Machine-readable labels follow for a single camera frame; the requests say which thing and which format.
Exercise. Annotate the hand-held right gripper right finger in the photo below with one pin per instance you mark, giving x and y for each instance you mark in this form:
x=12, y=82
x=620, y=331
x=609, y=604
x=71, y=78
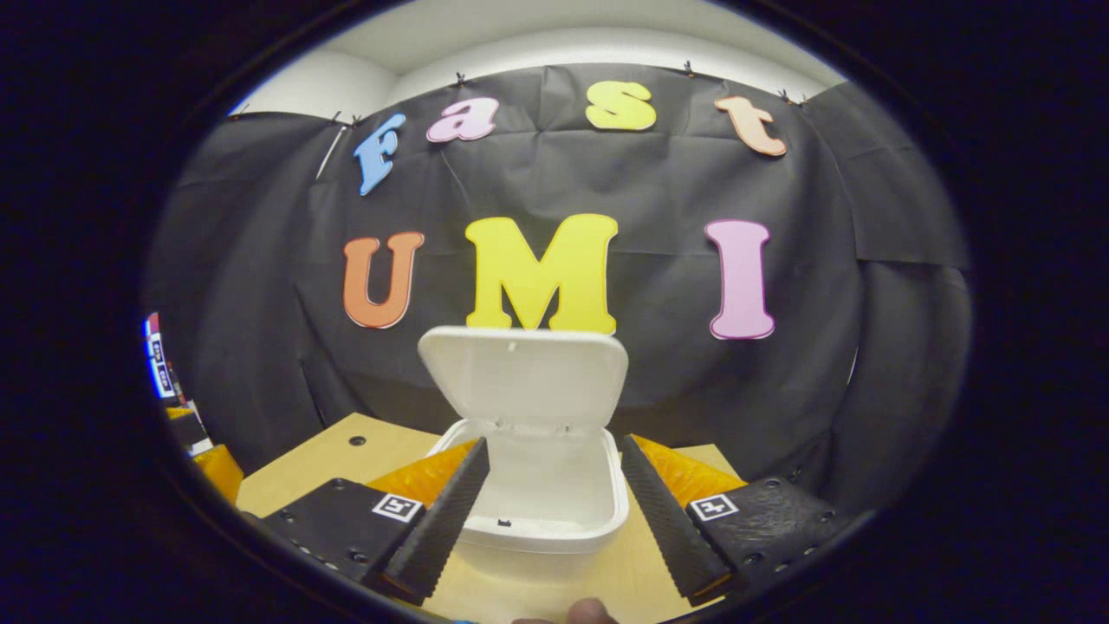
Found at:
x=667, y=520

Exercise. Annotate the white desktop garbage bin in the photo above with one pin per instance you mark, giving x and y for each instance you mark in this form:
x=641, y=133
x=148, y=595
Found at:
x=528, y=381

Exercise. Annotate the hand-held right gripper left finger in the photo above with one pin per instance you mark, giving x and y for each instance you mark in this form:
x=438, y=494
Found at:
x=446, y=520

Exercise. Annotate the computer monitor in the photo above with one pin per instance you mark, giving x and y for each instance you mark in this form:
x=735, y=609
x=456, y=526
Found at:
x=160, y=368

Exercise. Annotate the wooden desktop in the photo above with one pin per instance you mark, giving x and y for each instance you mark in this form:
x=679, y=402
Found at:
x=329, y=468

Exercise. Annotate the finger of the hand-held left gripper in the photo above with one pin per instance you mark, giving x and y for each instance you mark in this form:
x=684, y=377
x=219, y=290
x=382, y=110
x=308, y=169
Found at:
x=191, y=429
x=221, y=472

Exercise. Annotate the black backdrop cloth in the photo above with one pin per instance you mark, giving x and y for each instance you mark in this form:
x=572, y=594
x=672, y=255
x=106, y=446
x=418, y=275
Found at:
x=676, y=260

